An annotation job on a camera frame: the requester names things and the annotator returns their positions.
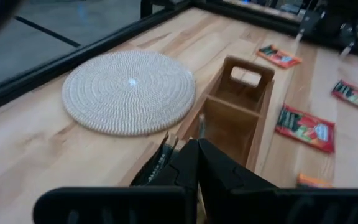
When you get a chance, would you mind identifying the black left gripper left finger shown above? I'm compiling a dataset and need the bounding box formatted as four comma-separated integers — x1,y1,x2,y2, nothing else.
149,139,200,224

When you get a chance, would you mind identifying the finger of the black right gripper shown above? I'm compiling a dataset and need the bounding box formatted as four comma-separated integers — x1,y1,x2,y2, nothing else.
295,11,323,43
340,24,358,58

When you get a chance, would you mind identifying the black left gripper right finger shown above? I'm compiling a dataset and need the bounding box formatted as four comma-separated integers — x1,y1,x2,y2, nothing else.
199,139,277,224

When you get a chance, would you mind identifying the orange peach tea packet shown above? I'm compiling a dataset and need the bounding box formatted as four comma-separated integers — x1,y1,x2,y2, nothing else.
296,172,334,189
255,44,303,70

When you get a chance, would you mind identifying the wooden tea organizer box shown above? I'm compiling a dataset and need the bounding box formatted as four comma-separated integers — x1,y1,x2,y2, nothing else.
117,55,275,187

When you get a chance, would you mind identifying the red strawberry tea packet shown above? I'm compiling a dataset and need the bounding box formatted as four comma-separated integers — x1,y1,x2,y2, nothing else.
274,104,336,154
331,79,358,116

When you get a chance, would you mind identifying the round white woven mat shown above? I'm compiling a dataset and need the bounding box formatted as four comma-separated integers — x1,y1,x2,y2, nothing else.
61,49,196,137

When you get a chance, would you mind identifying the black table frame rail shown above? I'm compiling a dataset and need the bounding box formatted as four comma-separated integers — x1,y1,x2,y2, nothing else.
0,0,358,118

